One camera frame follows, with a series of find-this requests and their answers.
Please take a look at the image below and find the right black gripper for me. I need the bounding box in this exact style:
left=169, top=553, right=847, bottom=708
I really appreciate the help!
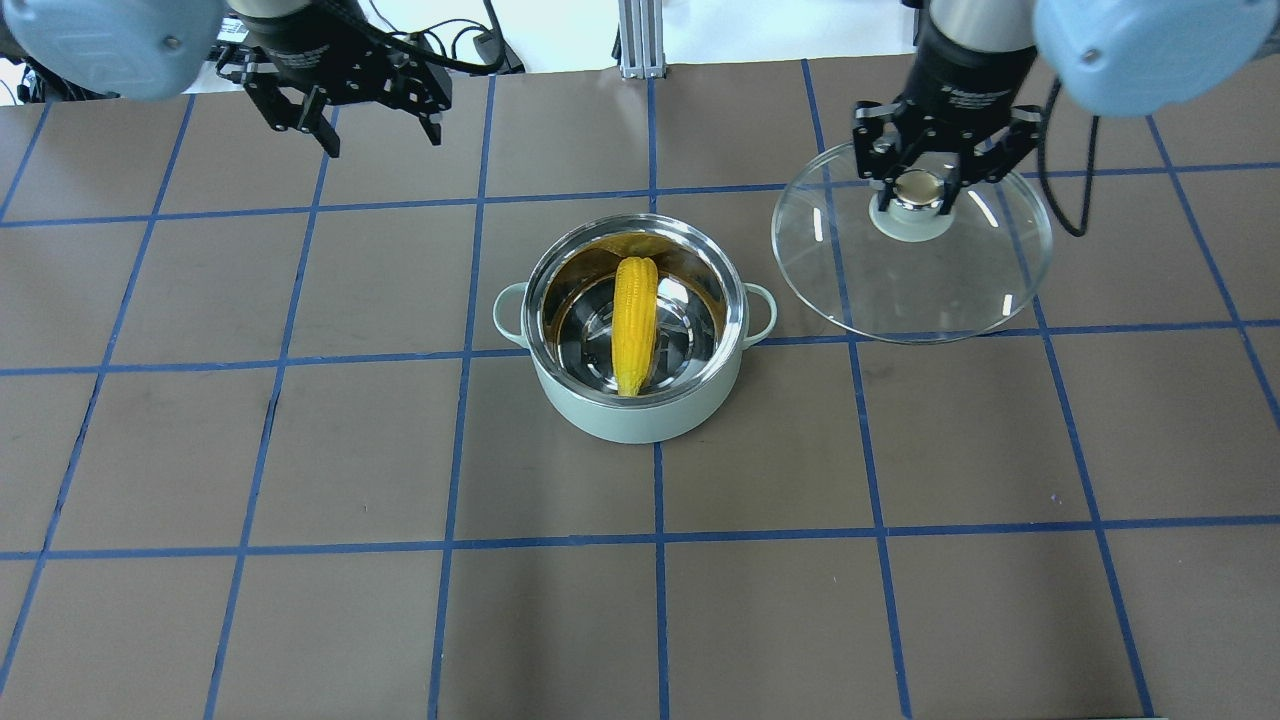
left=852, top=20, right=1044, bottom=217

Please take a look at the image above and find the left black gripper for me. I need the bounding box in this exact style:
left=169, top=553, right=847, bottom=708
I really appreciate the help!
left=216, top=1, right=452, bottom=159

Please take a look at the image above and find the glass pot lid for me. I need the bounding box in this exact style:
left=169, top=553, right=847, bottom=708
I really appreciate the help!
left=771, top=143, right=1053, bottom=345

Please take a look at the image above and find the yellow corn cob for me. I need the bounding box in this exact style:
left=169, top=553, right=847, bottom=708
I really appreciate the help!
left=611, top=258, right=659, bottom=397

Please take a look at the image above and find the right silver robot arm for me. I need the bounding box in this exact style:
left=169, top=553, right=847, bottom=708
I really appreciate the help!
left=852, top=1, right=1277, bottom=220

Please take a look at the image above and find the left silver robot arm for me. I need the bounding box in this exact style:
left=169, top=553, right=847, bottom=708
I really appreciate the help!
left=3, top=1, right=453, bottom=158

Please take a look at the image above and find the pale green cooking pot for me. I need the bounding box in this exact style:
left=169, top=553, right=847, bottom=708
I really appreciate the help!
left=492, top=213, right=780, bottom=445

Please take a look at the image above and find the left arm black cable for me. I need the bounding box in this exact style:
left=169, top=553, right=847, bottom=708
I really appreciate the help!
left=340, top=0, right=526, bottom=77

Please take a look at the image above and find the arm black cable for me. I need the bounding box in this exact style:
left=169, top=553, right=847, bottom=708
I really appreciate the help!
left=340, top=0, right=526, bottom=77
left=1038, top=76, right=1101, bottom=240

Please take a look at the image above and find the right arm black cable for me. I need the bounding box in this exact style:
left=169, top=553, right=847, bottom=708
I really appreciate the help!
left=1038, top=76, right=1101, bottom=240

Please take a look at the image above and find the aluminium frame post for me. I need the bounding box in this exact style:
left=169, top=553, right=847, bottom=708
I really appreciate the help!
left=614, top=0, right=668, bottom=79

